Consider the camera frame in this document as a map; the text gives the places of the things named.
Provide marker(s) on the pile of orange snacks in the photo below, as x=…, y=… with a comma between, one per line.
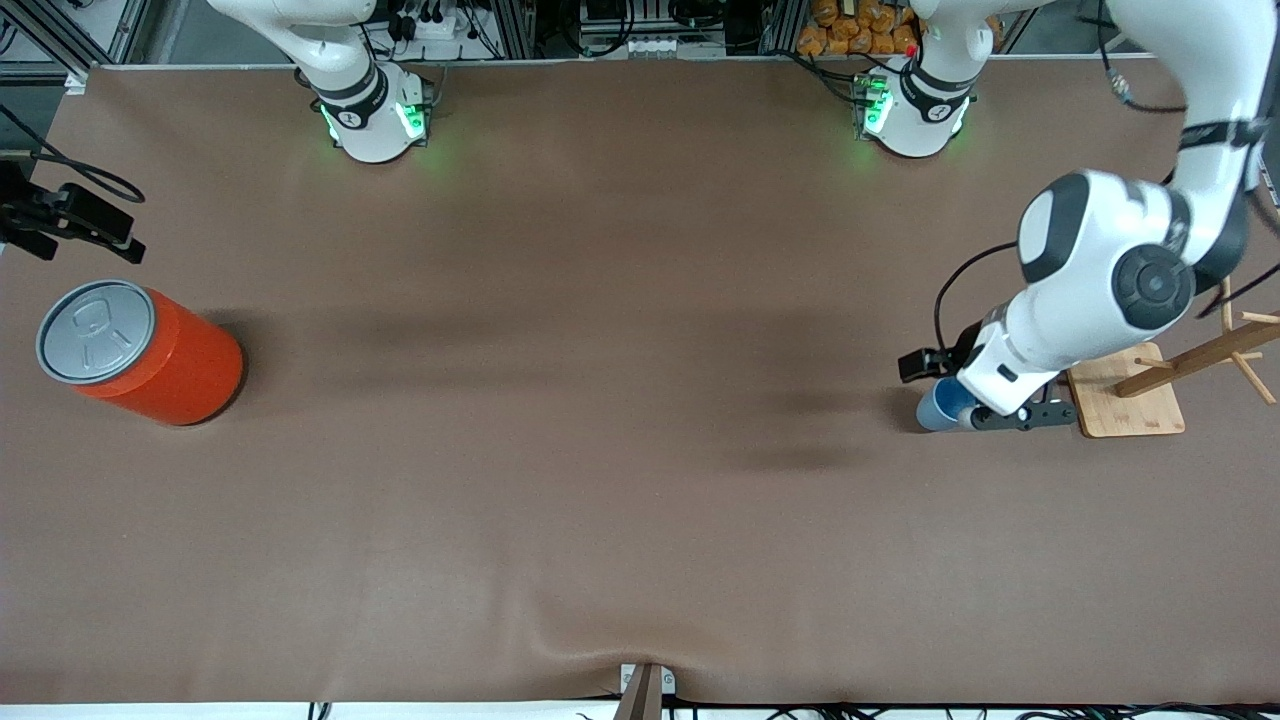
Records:
x=840, y=35

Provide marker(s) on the white connector block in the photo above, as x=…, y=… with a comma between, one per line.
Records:
x=660, y=46

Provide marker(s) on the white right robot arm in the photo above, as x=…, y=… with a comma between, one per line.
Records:
x=375, y=140

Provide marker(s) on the aluminium frame post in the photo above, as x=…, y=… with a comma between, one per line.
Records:
x=785, y=25
x=515, y=30

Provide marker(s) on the wooden cup rack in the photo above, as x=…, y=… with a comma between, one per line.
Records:
x=1130, y=410

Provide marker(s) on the light blue plastic cup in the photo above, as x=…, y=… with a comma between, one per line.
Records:
x=938, y=408

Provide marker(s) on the metal corner bracket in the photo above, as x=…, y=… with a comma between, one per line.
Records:
x=76, y=80

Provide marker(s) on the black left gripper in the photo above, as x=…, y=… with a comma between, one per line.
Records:
x=962, y=349

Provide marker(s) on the brown slanted pole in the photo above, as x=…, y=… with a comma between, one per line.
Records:
x=640, y=700

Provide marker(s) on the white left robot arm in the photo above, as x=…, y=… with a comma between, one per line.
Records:
x=1090, y=250

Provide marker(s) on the orange can with grey lid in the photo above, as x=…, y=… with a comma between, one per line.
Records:
x=180, y=370

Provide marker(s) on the white power strip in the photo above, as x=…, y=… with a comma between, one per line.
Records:
x=440, y=25

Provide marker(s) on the small metal table bracket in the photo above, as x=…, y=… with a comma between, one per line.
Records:
x=667, y=683

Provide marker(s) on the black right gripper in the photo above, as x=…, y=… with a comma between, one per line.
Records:
x=30, y=216

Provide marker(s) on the slanted aluminium frame bar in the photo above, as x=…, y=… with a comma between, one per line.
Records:
x=110, y=35

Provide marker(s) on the brown table cloth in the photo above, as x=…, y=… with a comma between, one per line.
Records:
x=640, y=400

